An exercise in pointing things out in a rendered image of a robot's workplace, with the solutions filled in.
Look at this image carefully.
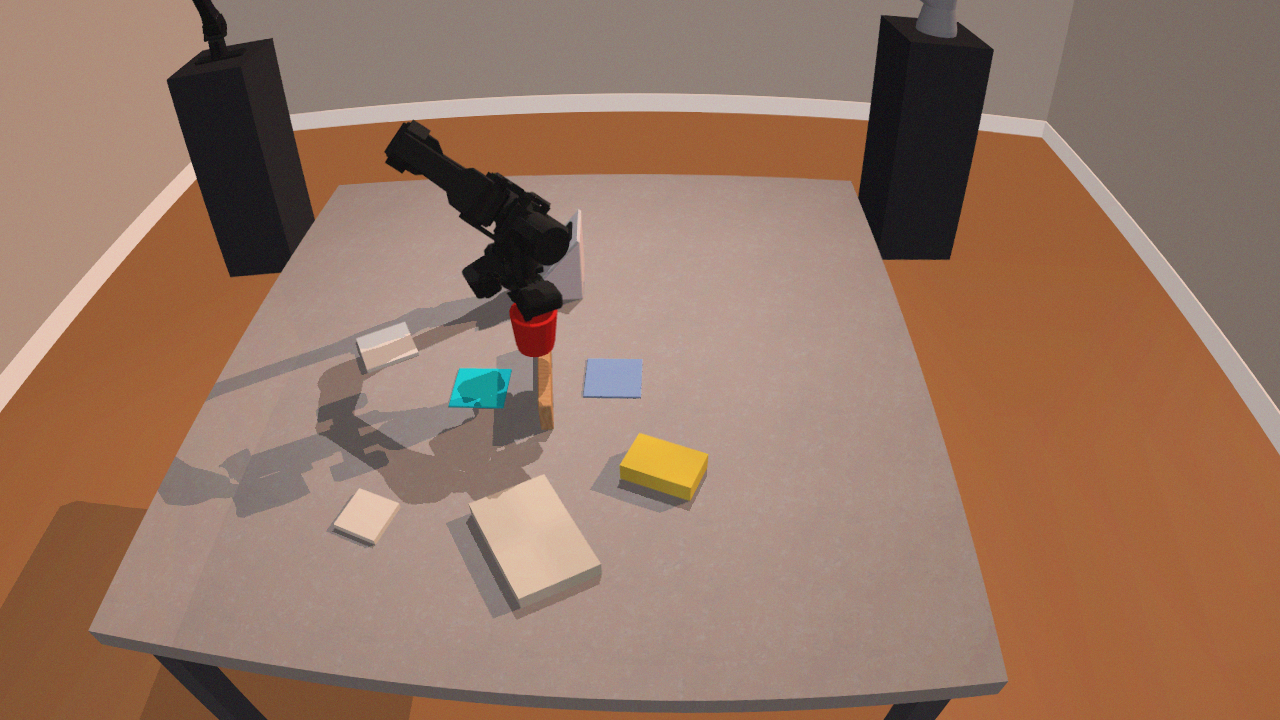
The yellow rectangular block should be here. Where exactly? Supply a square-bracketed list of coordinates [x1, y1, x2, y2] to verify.
[620, 433, 708, 500]

